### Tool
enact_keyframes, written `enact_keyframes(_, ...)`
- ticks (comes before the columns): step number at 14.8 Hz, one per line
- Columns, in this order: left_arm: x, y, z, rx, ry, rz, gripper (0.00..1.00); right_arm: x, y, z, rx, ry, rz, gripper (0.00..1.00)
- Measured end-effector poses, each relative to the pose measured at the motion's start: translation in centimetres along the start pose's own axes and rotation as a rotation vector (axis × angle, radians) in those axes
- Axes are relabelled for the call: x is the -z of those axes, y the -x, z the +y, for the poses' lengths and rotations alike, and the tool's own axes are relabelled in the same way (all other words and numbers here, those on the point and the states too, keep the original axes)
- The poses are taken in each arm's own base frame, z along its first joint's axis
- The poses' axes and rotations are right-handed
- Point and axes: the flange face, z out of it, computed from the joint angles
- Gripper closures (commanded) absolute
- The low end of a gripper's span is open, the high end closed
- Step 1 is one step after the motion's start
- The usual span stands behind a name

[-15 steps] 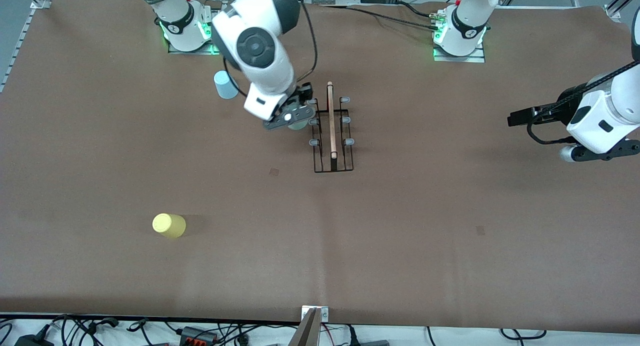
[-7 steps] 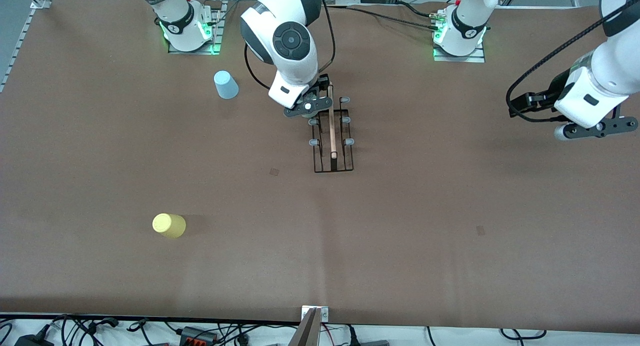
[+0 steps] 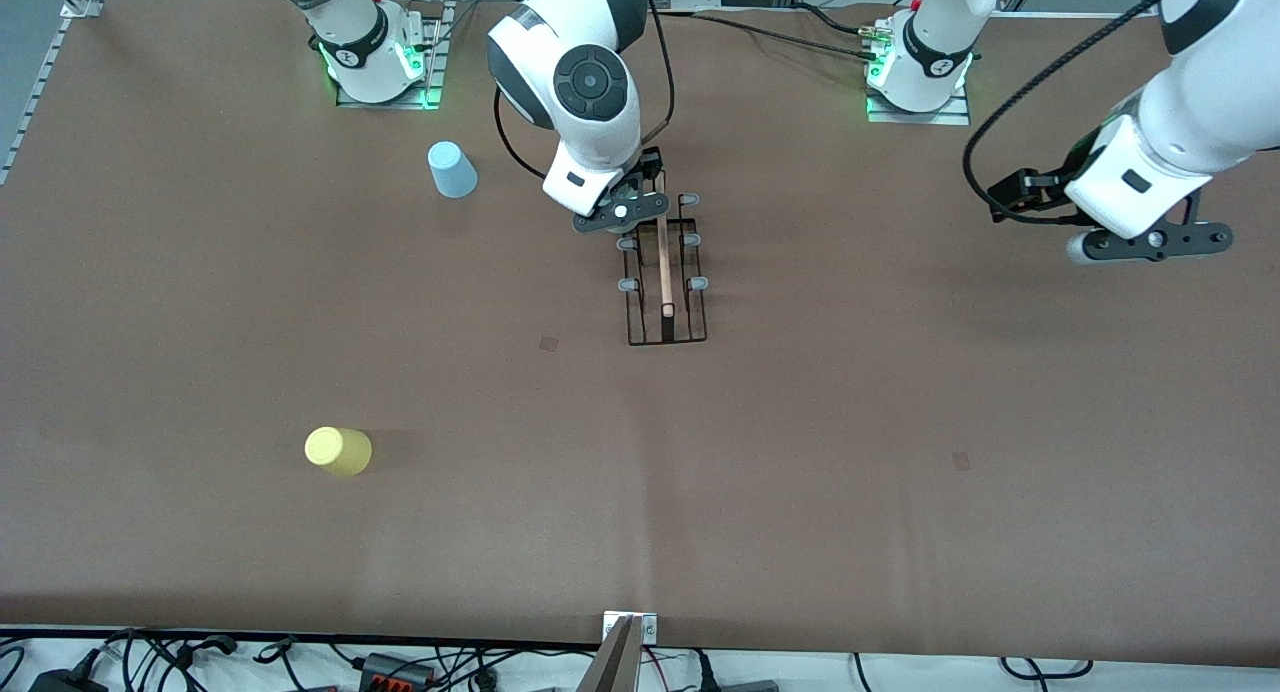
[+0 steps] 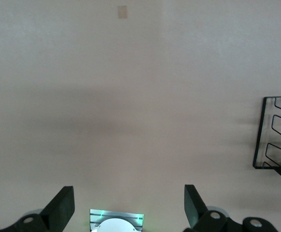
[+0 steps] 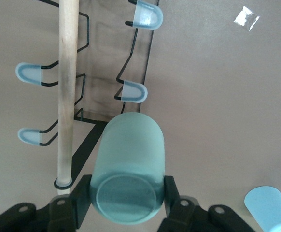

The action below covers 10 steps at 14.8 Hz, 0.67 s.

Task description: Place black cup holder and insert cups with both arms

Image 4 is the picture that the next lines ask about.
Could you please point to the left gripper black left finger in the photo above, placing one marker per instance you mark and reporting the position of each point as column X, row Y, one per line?
column 58, row 205

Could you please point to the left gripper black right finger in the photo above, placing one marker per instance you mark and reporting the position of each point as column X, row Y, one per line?
column 196, row 207

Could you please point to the brown table cover sheet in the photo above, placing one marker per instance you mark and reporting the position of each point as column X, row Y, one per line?
column 155, row 96

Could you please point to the brown square tape patch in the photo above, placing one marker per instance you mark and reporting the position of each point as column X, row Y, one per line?
column 122, row 12

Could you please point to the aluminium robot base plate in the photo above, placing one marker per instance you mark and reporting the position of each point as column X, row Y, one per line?
column 94, row 215

